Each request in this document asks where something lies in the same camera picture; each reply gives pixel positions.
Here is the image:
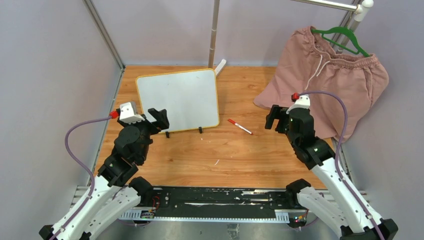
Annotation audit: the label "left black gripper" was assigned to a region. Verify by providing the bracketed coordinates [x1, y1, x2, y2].
[118, 107, 169, 161]

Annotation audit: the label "red white marker pen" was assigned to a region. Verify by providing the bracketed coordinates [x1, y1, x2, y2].
[228, 118, 253, 135]

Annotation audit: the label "yellow framed whiteboard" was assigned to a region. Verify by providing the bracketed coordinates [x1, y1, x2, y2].
[135, 68, 220, 132]

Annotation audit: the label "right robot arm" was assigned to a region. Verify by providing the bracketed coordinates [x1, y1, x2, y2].
[265, 105, 399, 240]

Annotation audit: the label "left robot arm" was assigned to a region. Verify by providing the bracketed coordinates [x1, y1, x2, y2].
[39, 102, 170, 240]

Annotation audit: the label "pink shorts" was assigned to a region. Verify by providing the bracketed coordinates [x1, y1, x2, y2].
[253, 26, 389, 142]

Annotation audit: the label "green clothes hanger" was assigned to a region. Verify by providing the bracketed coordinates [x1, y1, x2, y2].
[310, 26, 371, 58]

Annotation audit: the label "white metal clothes rack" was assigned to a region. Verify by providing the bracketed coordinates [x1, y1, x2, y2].
[207, 0, 375, 78]

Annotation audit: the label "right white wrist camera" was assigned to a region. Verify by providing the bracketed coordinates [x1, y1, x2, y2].
[286, 94, 311, 114]

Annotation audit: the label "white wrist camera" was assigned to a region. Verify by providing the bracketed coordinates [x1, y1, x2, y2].
[286, 94, 311, 114]
[119, 101, 146, 124]

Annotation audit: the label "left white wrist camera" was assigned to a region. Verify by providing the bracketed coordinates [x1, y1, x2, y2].
[119, 101, 146, 124]

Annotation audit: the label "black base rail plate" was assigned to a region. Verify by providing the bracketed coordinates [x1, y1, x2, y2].
[71, 185, 369, 229]

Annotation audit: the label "grey aluminium corner post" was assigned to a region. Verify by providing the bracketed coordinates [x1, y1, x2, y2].
[82, 0, 126, 73]

